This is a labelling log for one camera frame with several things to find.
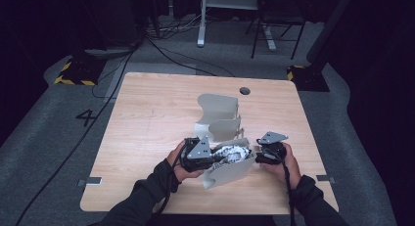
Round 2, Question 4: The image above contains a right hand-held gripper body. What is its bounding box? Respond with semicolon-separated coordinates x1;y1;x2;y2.
254;131;290;165

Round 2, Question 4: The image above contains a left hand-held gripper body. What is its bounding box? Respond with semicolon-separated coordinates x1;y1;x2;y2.
179;135;218;173

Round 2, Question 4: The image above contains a striped knitted cloth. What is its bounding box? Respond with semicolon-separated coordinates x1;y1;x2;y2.
211;145;252;165

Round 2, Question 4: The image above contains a person's right hand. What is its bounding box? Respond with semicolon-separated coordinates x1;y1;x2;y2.
259;142;302;190

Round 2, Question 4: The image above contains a person's left hand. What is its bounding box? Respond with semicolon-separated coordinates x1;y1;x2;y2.
165;140;205;183

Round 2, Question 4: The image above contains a small grey floor plate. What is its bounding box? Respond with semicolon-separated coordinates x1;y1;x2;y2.
315;174;336;184
76;176;103;187

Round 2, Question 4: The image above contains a dark slanted stand pole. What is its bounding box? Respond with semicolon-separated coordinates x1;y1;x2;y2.
306;0;358;68

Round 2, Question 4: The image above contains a grey flat floor base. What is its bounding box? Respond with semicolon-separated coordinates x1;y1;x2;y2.
85;47;135;58

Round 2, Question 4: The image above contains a black chair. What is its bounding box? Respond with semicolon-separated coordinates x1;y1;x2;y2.
245;0;307;61

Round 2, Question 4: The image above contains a right hand-held gripper cable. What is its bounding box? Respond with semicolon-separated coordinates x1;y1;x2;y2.
276;154;299;226

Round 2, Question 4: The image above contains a hand-held gripper cable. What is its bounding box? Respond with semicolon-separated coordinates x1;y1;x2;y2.
151;142;194;222
276;154;299;226

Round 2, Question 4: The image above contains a left hand-held gripper cable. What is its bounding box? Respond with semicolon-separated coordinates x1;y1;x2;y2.
151;142;194;222

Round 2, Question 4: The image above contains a black base plate yellow corner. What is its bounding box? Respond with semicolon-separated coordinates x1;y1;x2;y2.
287;65;331;93

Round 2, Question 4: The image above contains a black floor cable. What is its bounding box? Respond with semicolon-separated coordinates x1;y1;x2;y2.
14;36;146;226
145;36;236;78

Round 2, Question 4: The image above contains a bundle of floor cables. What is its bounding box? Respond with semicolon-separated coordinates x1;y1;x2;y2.
146;14;204;34

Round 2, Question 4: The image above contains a white desk frame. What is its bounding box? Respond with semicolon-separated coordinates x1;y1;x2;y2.
196;0;282;52

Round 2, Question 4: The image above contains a black yellow striped base plate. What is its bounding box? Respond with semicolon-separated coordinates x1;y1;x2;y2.
53;56;107;87

